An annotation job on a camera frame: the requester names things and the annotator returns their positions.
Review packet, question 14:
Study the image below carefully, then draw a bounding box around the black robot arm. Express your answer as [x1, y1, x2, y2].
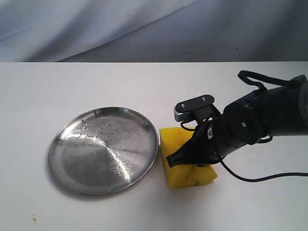
[167, 81, 308, 167]

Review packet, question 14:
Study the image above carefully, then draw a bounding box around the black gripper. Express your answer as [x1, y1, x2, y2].
[166, 96, 267, 167]

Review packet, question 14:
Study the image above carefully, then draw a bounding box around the white backdrop cloth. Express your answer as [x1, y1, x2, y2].
[0, 0, 308, 62]

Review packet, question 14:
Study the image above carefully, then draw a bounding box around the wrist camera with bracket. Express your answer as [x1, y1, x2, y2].
[174, 94, 221, 126]

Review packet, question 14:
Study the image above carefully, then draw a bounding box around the round steel plate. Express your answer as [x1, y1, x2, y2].
[48, 107, 159, 196]

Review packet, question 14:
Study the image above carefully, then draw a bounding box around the yellow sponge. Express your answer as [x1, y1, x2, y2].
[159, 127, 218, 189]

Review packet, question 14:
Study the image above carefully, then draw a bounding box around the black cable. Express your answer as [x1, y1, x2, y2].
[180, 70, 308, 182]

